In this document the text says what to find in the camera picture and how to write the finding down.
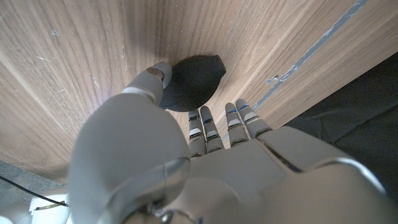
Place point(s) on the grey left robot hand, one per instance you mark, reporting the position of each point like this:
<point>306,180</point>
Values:
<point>236,180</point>

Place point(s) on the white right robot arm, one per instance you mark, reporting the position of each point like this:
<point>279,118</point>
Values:
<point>49,214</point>

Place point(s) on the grey tape marking on table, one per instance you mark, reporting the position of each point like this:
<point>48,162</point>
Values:
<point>314,46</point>

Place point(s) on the black fabric backdrop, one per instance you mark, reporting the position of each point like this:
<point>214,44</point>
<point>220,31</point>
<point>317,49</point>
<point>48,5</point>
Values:
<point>357,124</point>

